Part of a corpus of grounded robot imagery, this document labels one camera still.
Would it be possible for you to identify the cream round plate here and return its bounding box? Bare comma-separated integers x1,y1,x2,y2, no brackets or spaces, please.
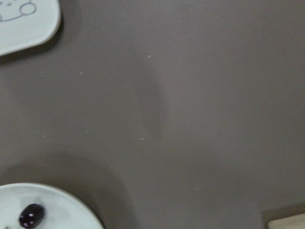
0,183,104,229

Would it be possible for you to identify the cream rabbit tray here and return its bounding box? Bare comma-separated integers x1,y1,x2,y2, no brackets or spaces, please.
0,0,61,56

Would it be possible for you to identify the bamboo cutting board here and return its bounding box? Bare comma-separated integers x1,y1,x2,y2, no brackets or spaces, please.
267,214,305,229

